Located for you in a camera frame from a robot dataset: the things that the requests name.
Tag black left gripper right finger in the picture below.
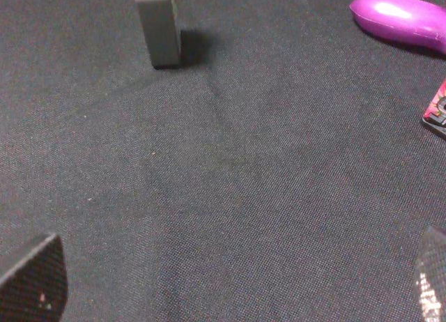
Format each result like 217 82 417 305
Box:
414 227 445 321

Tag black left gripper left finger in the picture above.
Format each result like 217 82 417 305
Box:
1 233 68 321

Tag small black patterned tin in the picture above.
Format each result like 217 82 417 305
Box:
422 81 446 139

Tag black table cloth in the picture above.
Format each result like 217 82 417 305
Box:
1 0 445 321

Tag purple toy eggplant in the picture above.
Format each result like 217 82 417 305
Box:
349 0 445 54

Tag black pump dispenser bottle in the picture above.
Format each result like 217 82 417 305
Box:
135 0 181 69

